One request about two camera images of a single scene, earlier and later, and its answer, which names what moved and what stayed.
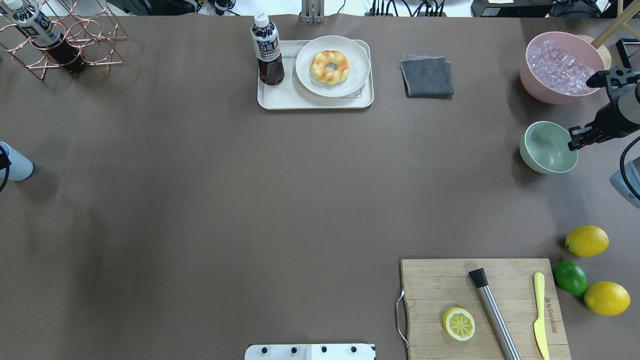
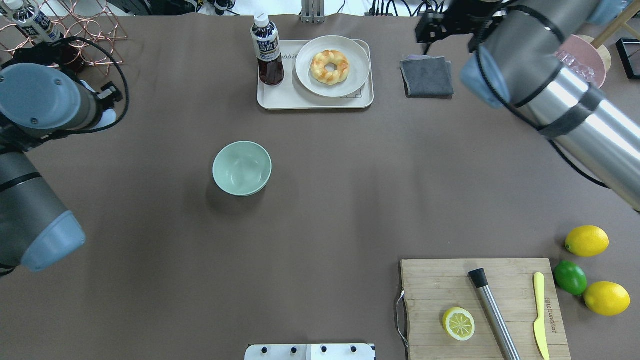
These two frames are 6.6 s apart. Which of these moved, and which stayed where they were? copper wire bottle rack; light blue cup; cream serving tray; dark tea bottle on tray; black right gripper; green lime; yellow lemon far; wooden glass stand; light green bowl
Moved: light green bowl; black right gripper; light blue cup
Stayed: yellow lemon far; green lime; cream serving tray; dark tea bottle on tray; wooden glass stand; copper wire bottle rack
